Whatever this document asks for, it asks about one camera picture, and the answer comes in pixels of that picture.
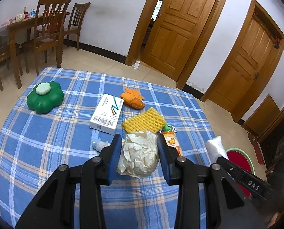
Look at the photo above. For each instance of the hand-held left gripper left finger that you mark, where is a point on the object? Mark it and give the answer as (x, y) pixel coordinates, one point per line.
(115, 157)

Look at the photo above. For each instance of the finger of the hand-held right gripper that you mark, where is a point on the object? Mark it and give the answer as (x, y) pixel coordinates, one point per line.
(242, 177)

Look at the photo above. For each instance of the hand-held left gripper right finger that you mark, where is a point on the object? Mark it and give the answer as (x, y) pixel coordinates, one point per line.
(162, 155)

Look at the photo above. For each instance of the orange snack packet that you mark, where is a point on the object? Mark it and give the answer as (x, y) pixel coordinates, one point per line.
(171, 143)

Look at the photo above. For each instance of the cream paper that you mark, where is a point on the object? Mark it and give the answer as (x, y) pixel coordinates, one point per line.
(137, 157)

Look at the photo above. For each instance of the yellow foam fruit net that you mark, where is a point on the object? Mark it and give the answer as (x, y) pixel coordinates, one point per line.
(143, 120)

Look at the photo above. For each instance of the white sock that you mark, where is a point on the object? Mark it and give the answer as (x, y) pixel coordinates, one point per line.
(213, 146)

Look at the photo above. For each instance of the white cardboard box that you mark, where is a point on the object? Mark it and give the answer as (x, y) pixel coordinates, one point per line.
(106, 114)

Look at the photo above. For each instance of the light blue toy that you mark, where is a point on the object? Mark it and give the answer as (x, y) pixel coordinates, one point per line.
(100, 145)

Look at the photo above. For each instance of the small green toy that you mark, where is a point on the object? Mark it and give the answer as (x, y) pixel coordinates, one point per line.
(167, 128)

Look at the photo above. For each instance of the red doormat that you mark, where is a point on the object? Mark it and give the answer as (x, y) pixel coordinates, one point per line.
(258, 152)

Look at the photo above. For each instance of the dark wooden cabinet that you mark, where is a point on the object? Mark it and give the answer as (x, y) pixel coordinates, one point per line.
(280, 133)

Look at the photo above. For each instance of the orange carrot toy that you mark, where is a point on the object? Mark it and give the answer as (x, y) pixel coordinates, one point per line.
(133, 99)

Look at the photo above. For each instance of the blue plaid tablecloth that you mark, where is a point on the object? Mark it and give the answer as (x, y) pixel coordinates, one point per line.
(48, 148)

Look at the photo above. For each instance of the green flower-shaped toy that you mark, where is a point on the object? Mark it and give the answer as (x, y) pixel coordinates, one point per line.
(45, 102)

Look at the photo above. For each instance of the closed wooden door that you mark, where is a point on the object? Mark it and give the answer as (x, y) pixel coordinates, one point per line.
(244, 66)

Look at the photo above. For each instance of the open wooden door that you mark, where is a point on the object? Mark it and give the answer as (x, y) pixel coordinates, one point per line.
(180, 28)

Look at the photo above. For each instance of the tall-backed wooden chair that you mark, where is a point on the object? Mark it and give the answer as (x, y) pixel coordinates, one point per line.
(48, 28)

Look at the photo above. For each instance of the wooden dining table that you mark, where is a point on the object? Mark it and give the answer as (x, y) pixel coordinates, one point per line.
(20, 28)

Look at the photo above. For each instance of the blue and white carton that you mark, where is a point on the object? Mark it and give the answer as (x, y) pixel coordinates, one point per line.
(33, 12)

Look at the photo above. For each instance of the cream round object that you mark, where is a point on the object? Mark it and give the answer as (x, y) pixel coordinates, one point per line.
(20, 17)

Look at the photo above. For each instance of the pink packet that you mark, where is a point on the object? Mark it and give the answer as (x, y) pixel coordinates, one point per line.
(7, 23)

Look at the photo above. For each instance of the wooden frame of closed door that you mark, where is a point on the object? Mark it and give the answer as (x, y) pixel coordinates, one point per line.
(275, 59)

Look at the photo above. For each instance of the wooden frame of open door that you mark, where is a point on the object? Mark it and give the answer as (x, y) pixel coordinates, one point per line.
(137, 33)

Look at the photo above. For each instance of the wooden chair by wall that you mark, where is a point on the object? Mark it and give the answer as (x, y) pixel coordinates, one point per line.
(76, 19)

